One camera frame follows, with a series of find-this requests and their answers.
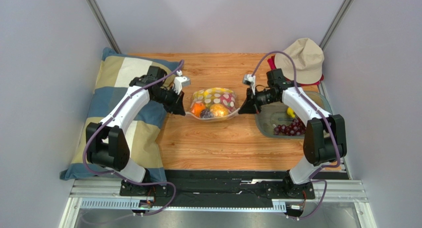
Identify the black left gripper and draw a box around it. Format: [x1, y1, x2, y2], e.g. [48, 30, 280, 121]
[152, 86, 185, 116]

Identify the orange fruit toy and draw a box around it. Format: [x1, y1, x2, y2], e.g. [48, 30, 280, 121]
[190, 102, 207, 118]

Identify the red dragon fruit toy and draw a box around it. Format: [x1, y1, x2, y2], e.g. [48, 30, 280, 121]
[220, 93, 236, 113]

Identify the small dark grape cluster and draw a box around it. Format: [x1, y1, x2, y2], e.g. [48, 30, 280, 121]
[200, 109, 214, 119]

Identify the yellow potato toy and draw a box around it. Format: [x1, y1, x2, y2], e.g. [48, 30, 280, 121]
[210, 104, 229, 117]

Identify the clear polka-dot zip bag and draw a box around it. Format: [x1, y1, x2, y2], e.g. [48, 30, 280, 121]
[185, 87, 239, 122]

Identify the yellow banana bunch toy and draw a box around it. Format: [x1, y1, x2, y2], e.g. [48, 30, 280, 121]
[192, 87, 233, 104]

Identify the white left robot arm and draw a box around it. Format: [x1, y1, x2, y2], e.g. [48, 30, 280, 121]
[82, 60, 190, 186]

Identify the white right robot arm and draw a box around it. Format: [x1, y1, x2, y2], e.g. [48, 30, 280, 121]
[238, 69, 347, 184]

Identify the small yellow lemon toy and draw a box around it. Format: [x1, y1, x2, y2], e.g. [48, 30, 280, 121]
[286, 107, 296, 118]

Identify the red folded cloth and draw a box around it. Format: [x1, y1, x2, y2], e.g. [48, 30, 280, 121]
[267, 54, 325, 85]

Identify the dark red grape bunch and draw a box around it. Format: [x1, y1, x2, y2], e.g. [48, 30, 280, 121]
[273, 119, 306, 136]

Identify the beige bucket hat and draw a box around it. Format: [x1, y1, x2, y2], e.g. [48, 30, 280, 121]
[274, 38, 324, 85]

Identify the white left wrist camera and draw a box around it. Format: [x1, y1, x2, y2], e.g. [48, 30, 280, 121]
[173, 70, 191, 95]

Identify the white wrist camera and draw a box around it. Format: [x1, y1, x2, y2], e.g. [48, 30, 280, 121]
[173, 70, 191, 95]
[242, 74, 256, 95]

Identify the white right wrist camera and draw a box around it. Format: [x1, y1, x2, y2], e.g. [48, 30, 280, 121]
[242, 74, 256, 95]

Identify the black table front rail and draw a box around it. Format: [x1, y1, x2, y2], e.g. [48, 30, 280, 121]
[161, 169, 350, 209]

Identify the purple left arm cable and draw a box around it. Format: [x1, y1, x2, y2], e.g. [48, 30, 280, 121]
[81, 59, 185, 217]

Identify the aluminium frame base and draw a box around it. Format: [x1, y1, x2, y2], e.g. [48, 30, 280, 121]
[59, 177, 376, 228]

